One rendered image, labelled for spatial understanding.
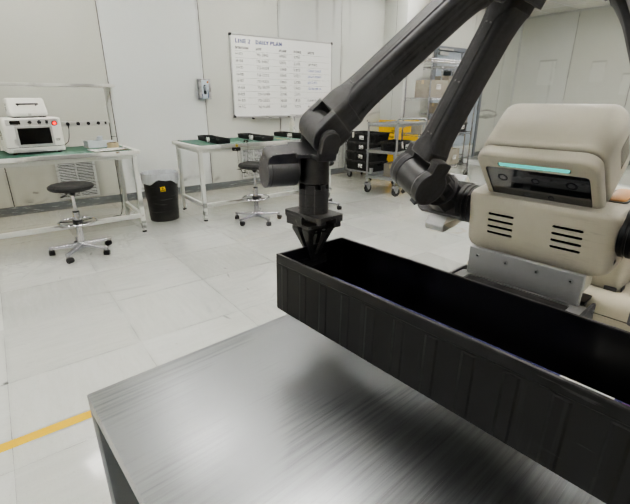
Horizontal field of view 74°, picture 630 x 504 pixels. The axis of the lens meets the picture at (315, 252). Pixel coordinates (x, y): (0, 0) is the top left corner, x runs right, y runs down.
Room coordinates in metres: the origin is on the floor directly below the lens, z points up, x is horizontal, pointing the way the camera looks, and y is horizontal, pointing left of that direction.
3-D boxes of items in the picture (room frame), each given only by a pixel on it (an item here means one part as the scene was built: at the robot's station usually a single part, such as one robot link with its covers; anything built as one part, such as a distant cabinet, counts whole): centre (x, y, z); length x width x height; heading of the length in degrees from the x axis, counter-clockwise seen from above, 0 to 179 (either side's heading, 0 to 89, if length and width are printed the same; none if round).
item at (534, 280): (0.75, -0.40, 0.84); 0.28 x 0.16 x 0.22; 41
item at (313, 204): (0.77, 0.00, 1.06); 0.10 x 0.07 x 0.07; 41
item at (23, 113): (3.81, 2.52, 1.03); 0.44 x 0.37 x 0.46; 132
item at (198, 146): (5.14, 0.70, 0.40); 1.80 x 0.75 x 0.81; 127
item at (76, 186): (3.35, 2.00, 0.30); 0.51 x 0.50 x 0.60; 83
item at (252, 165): (4.36, 0.61, 0.31); 0.52 x 0.49 x 0.62; 127
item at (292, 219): (0.78, 0.01, 0.99); 0.07 x 0.07 x 0.09; 41
